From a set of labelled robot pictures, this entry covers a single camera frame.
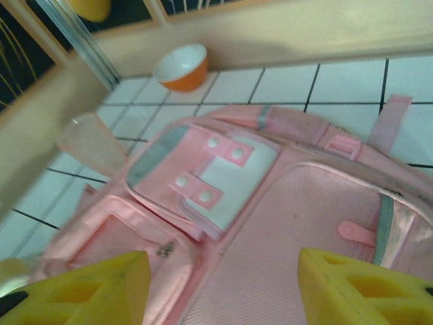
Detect orange white bowl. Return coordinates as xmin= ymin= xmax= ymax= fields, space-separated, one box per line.
xmin=152 ymin=43 xmax=209 ymax=93

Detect translucent pink plastic cup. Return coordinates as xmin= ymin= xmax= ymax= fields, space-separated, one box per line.
xmin=55 ymin=113 xmax=128 ymax=177

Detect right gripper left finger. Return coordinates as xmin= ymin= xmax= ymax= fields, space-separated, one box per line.
xmin=0 ymin=250 xmax=152 ymax=325

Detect aluminium frame post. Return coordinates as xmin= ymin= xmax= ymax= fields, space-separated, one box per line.
xmin=33 ymin=0 xmax=120 ymax=85

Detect pink student backpack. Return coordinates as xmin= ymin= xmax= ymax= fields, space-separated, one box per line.
xmin=33 ymin=94 xmax=433 ymax=325

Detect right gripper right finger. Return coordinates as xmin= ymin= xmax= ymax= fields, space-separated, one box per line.
xmin=297 ymin=246 xmax=433 ymax=325

